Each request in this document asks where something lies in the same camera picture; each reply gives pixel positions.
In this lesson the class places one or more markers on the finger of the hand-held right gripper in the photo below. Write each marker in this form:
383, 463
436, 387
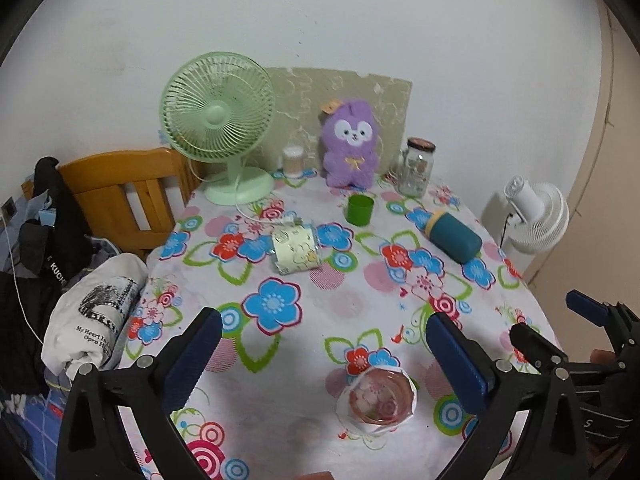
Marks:
585, 306
535, 342

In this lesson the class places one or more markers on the black jacket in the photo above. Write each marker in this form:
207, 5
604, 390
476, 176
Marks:
55, 225

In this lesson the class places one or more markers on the cotton swab container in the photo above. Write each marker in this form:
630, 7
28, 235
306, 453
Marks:
293, 162

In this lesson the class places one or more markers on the white fan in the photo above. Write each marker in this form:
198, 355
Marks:
542, 220

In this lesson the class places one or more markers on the green plastic cup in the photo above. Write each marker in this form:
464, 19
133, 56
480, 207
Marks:
360, 211

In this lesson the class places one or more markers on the beige patterned board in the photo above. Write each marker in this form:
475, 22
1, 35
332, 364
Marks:
382, 105

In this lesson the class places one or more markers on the blue plaid bedding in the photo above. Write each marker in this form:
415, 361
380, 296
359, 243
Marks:
40, 425

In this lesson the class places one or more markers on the grey plaid cloth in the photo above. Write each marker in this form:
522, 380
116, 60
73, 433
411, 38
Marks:
97, 252

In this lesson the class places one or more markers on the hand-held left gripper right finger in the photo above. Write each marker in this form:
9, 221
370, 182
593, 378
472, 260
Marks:
460, 360

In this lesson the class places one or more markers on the white printed t-shirt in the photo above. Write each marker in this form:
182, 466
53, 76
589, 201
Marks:
100, 280

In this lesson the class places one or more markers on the purple plush toy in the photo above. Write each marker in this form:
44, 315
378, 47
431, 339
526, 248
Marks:
350, 160

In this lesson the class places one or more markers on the wooden chair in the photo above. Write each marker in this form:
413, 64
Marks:
100, 180

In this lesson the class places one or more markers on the teal bottle with yellow cap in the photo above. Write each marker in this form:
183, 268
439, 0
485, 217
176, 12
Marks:
455, 237

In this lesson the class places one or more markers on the glass jar with lid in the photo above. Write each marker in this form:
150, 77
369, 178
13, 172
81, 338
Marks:
417, 170

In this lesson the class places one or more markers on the pale yellow cartoon print cup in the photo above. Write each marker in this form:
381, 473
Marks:
295, 250

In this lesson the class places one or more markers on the clear glass cup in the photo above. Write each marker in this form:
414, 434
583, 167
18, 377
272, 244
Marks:
376, 397

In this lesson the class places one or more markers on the beige wooden door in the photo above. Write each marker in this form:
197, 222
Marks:
585, 160

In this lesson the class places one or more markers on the green desk fan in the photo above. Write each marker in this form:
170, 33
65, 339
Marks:
215, 115

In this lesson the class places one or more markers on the person's right hand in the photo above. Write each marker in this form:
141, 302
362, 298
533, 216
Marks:
604, 358

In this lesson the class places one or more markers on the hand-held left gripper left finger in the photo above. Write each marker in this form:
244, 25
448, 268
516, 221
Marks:
194, 355

